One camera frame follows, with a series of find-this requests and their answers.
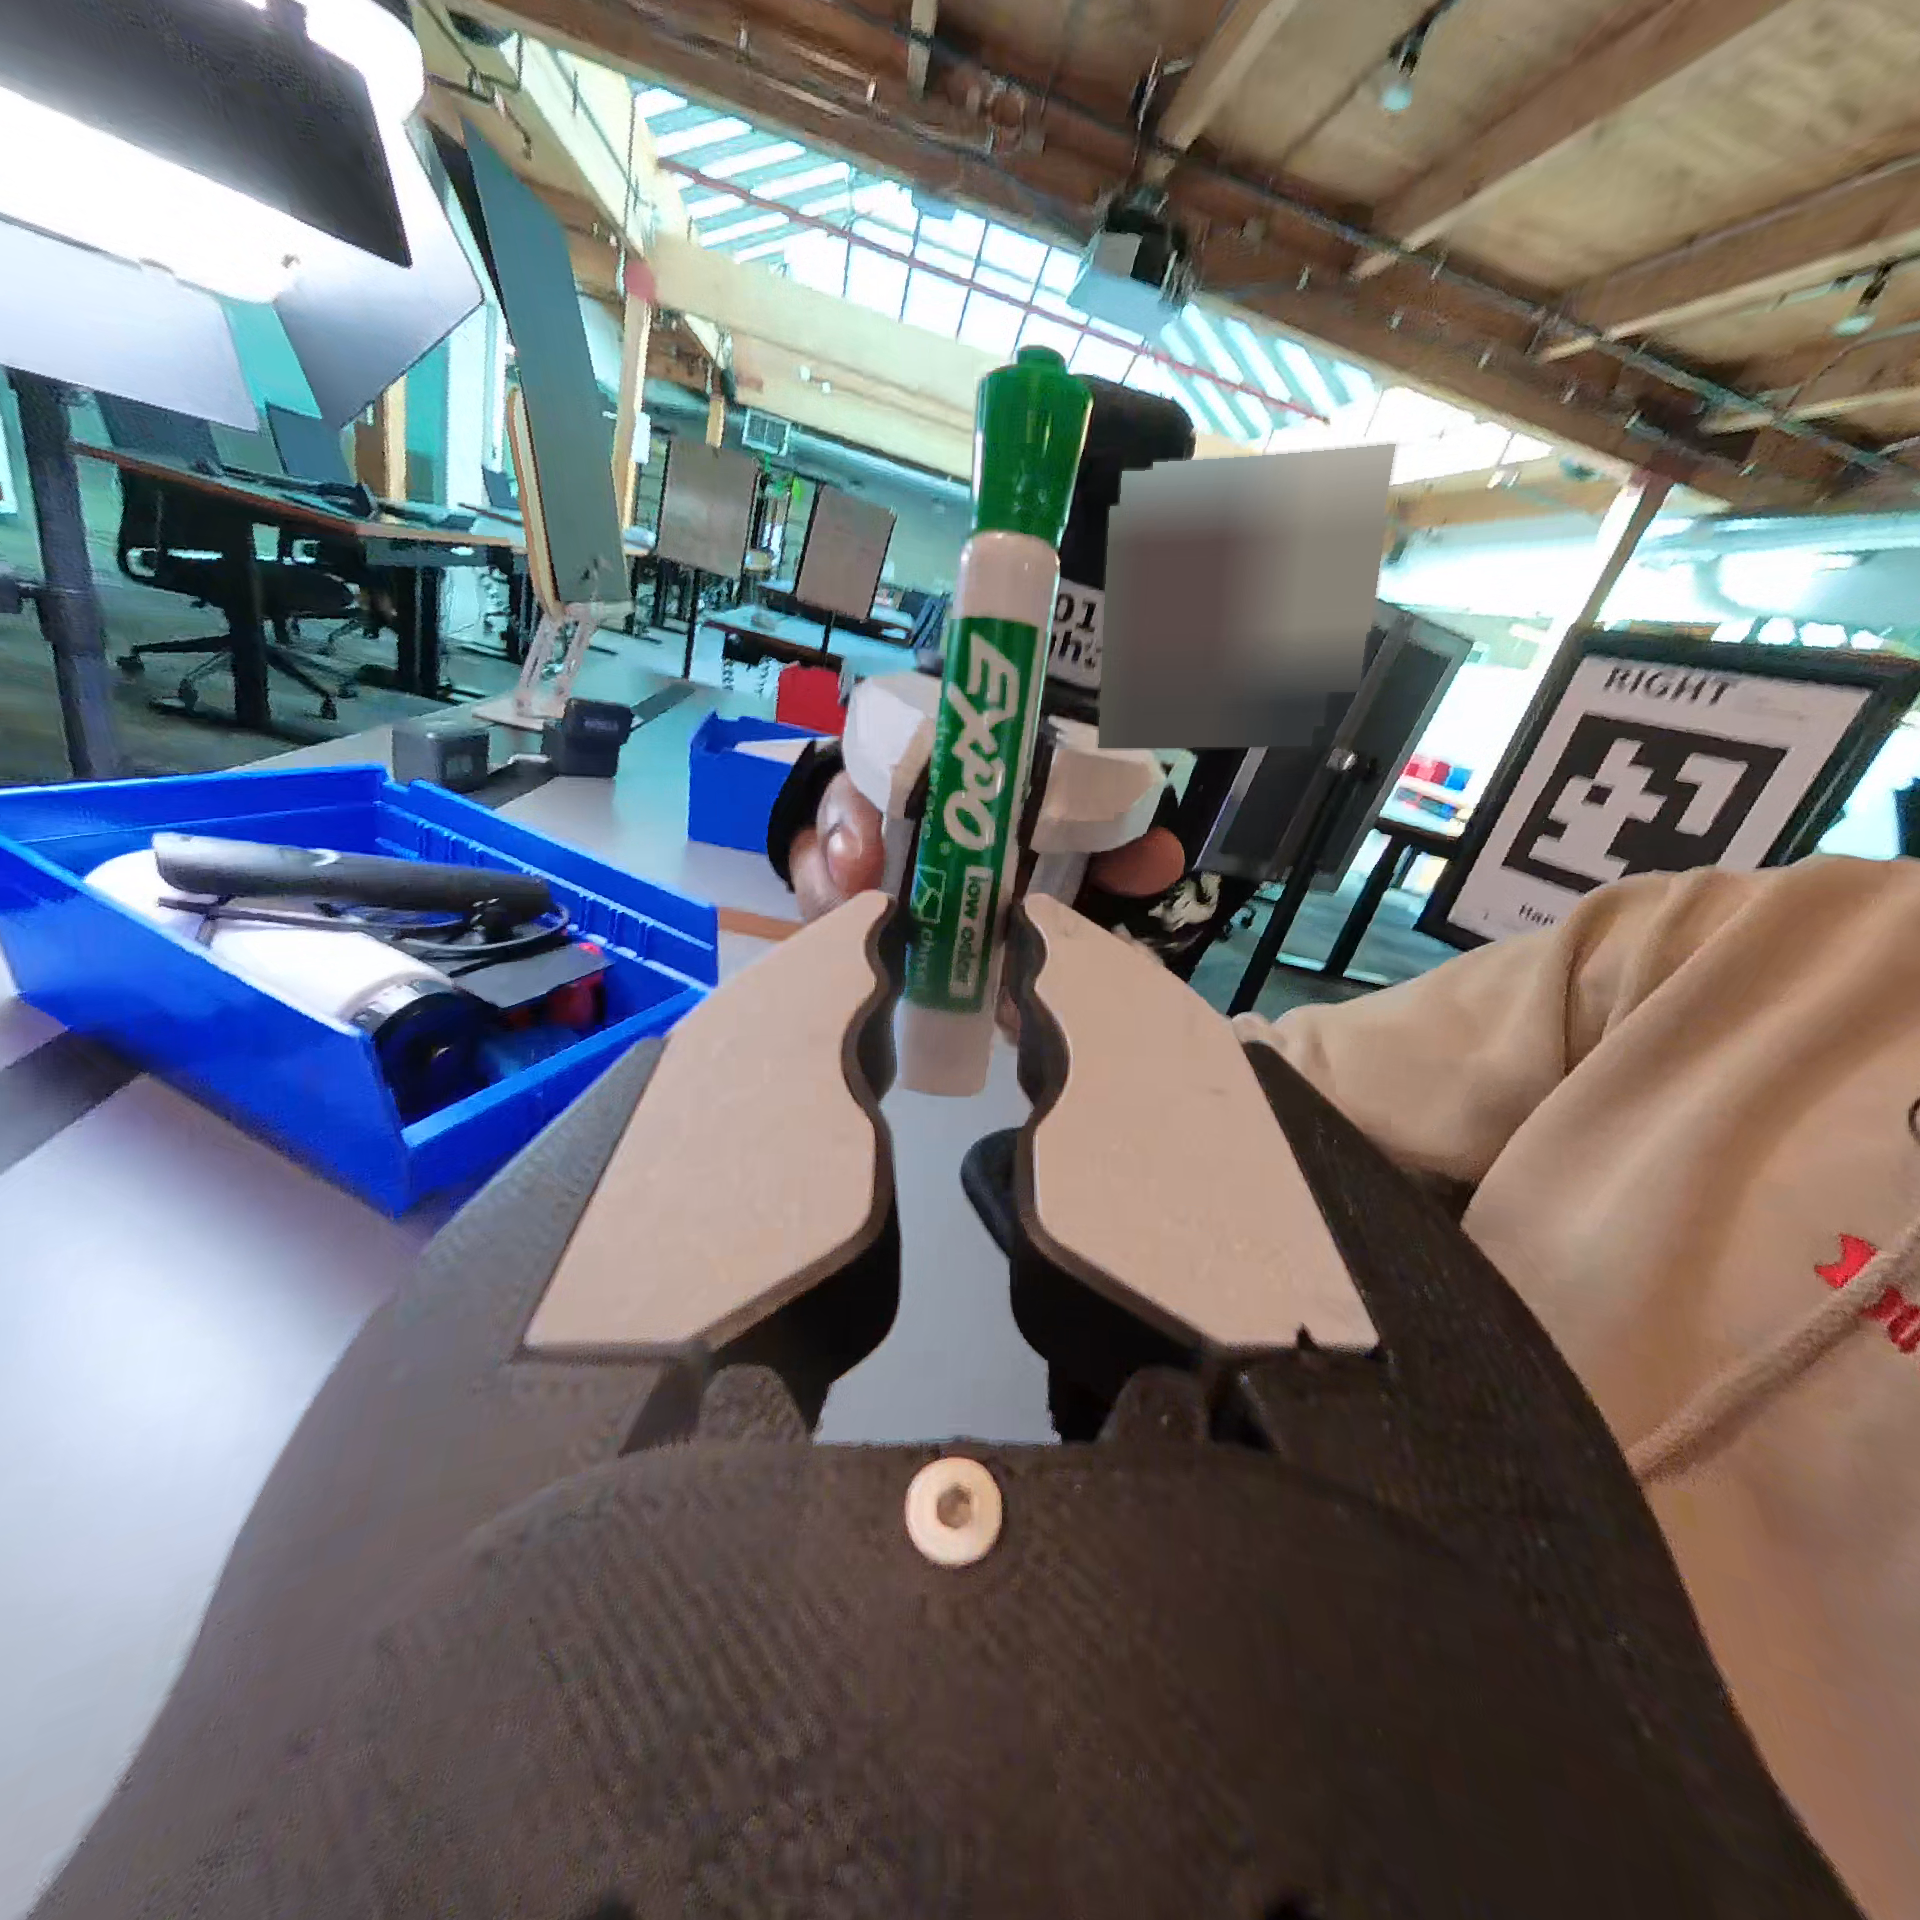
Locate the beige hoodie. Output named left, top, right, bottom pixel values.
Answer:
left=1464, top=1049, right=1920, bottom=1920

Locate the dark board on clear stand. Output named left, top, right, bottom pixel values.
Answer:
left=462, top=119, right=634, bottom=735

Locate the white paper roll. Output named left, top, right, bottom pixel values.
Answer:
left=83, top=847, right=461, bottom=1038

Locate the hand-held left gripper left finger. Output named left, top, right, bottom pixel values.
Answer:
left=526, top=888, right=905, bottom=1359

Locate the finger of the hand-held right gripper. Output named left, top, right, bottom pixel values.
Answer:
left=1037, top=717, right=1169, bottom=893
left=839, top=674, right=963, bottom=902

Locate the person's right hand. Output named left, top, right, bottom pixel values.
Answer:
left=792, top=771, right=1186, bottom=921

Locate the black office chair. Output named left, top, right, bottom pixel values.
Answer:
left=97, top=391, right=362, bottom=722

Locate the small blue plastic bin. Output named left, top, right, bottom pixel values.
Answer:
left=689, top=710, right=841, bottom=858

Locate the black handheld tool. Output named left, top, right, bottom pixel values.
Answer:
left=152, top=829, right=558, bottom=923

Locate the framed black white marker sign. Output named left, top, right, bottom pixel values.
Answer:
left=1417, top=626, right=1920, bottom=951

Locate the person's right forearm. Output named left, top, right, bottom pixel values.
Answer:
left=1237, top=854, right=1920, bottom=1201

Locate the black monitor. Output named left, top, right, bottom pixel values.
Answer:
left=1200, top=598, right=1474, bottom=888

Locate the green whiteboard marker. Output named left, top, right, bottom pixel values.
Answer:
left=896, top=344, right=1096, bottom=1097

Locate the raised white standing desk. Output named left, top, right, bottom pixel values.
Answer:
left=0, top=210, right=486, bottom=781

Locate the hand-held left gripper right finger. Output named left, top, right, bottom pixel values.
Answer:
left=1009, top=896, right=1384, bottom=1359

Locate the wooden office desk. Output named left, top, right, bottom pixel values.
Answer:
left=75, top=433, right=529, bottom=735

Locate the small grey box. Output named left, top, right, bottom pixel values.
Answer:
left=392, top=717, right=495, bottom=793

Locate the studio light panel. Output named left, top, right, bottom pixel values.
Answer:
left=0, top=0, right=437, bottom=271

